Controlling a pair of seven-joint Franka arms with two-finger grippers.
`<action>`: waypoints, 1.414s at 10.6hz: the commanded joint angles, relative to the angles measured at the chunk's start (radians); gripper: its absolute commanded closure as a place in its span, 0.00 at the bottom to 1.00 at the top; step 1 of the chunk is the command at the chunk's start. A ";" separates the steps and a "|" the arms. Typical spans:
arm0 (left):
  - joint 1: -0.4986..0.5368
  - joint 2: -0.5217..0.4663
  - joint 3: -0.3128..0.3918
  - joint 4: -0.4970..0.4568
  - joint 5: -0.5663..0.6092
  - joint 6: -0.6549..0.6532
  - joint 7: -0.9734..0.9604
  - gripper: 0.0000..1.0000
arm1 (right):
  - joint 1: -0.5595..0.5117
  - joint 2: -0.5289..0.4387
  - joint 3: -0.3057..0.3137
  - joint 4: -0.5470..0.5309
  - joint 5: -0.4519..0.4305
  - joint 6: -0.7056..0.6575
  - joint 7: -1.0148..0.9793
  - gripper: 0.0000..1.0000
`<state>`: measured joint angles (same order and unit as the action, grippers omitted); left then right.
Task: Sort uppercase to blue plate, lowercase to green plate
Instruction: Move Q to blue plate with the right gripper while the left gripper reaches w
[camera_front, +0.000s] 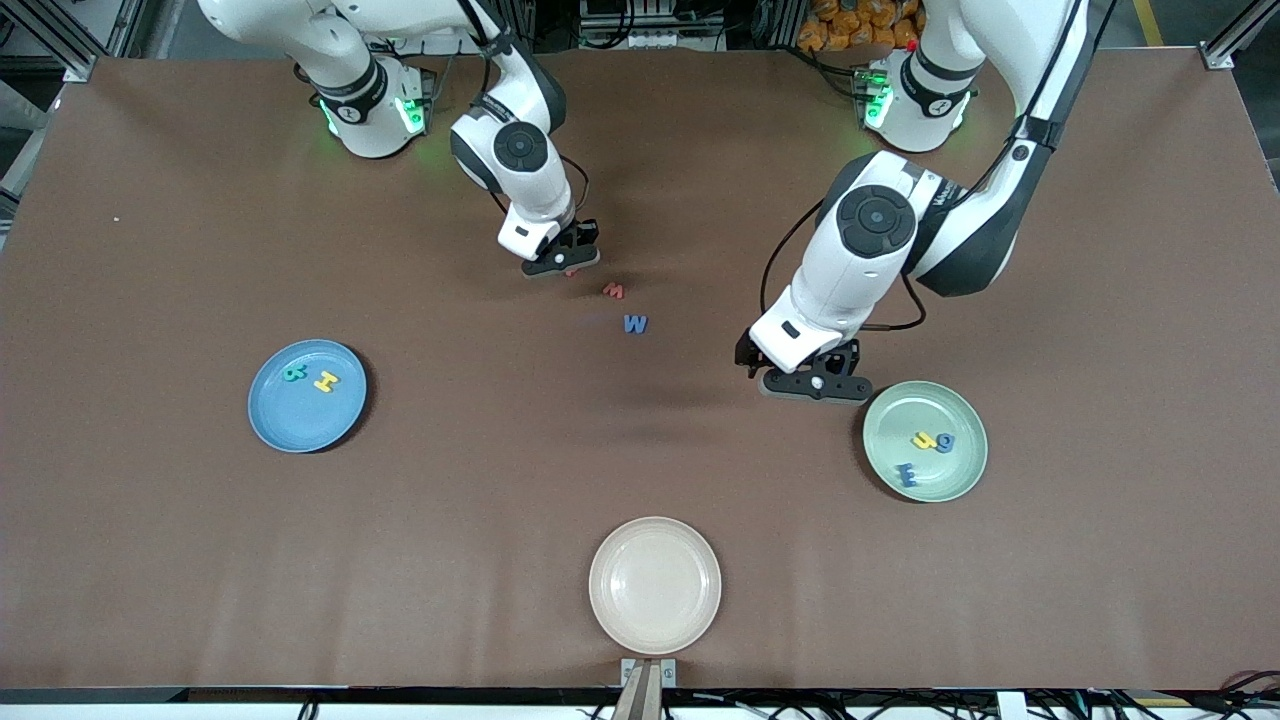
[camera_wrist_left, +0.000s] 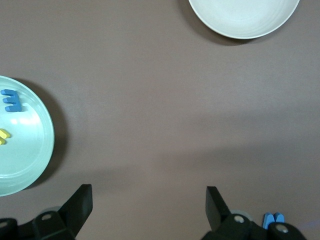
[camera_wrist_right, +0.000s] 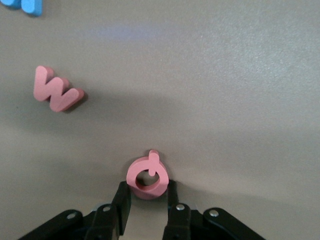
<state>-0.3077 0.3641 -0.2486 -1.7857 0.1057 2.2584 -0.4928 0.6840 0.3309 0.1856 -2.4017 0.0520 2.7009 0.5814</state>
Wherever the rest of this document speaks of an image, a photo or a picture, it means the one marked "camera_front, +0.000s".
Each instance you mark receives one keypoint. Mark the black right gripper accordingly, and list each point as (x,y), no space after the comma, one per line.
(582,236)

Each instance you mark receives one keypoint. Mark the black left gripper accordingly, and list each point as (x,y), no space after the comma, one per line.
(745,352)

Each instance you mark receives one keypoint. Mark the blue foam uppercase W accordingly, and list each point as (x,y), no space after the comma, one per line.
(635,324)

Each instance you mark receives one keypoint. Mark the yellow foam lowercase h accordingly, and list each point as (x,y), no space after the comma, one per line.
(923,440)

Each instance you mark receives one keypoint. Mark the blue foam lowercase m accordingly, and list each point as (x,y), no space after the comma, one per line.
(907,475)

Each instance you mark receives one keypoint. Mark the blue foam lowercase g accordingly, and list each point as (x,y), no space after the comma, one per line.
(945,441)

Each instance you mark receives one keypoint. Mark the yellow foam letter H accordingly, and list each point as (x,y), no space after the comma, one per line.
(326,381)

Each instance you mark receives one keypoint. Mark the teal digit 6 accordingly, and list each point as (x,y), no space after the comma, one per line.
(293,373)

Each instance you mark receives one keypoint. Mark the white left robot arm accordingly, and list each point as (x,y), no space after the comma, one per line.
(860,280)

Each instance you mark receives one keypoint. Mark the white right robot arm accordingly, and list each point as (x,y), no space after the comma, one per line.
(540,200)

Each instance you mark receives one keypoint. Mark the green plate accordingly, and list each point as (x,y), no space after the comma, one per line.
(950,480)

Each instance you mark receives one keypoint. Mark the beige plate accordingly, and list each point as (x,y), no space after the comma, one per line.
(655,585)

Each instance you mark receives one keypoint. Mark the blue plate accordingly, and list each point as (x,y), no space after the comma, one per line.
(300,420)

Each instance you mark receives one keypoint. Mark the white socket box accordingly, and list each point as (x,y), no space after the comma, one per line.
(650,35)

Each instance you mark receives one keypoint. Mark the orange mesh bag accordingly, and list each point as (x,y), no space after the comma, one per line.
(850,25)

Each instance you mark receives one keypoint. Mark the metal table edge bracket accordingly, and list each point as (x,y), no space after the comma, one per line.
(628,668)

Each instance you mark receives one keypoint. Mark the aluminium profile post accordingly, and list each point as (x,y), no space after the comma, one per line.
(640,700)

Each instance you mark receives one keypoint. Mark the metal table corner bracket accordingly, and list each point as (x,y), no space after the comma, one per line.
(80,68)
(1220,58)

